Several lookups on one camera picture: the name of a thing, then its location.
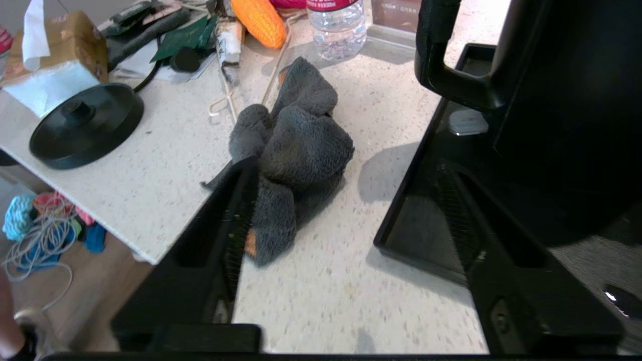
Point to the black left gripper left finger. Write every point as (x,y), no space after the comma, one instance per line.
(200,281)

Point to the red label water bottle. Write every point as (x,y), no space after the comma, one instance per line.
(337,30)

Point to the brown tissue pack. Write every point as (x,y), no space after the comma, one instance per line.
(70,40)

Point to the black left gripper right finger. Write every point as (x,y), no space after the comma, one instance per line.
(516,301)

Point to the cyan knitted ball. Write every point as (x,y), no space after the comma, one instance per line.
(17,218)

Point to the black electric kettle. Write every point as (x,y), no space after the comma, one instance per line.
(577,125)

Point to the dark grey pouch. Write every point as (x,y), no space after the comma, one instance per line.
(140,35)

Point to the black round kettle base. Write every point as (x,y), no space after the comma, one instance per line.
(85,130)

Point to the white tube packet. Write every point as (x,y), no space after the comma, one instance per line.
(229,45)

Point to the black rectangular serving tray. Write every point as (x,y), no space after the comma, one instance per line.
(416,225)

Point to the blue cloth item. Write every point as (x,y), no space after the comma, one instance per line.
(94,238)

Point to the dark grey cloth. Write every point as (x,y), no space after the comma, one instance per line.
(301,145)

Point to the orange corn toy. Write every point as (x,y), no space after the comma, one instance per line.
(261,22)

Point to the pink acrylic wifi sign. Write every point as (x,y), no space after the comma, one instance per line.
(396,15)

